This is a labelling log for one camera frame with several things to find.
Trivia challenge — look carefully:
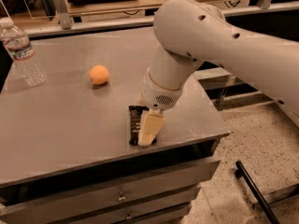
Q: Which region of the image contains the black rxbar chocolate wrapper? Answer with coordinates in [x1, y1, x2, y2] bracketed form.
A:
[128, 105, 149, 146]

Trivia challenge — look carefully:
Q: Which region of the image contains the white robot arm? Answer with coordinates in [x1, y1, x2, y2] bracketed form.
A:
[137, 0, 299, 147]

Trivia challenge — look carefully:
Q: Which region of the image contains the black bar on floor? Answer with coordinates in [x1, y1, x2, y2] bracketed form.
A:
[235, 161, 280, 224]

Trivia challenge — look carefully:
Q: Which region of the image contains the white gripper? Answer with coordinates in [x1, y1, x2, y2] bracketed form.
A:
[136, 69, 183, 147]

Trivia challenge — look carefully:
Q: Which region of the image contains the metal railing frame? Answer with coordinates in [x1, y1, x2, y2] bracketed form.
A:
[24, 0, 299, 37]

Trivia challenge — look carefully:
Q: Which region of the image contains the grey drawer cabinet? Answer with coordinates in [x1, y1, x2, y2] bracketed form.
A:
[0, 138, 222, 224]

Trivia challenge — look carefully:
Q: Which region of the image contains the orange fruit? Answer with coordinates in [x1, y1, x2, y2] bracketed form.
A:
[90, 65, 109, 85]

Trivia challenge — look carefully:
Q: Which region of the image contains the clear plastic water bottle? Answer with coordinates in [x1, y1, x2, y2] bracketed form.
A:
[0, 17, 46, 87]

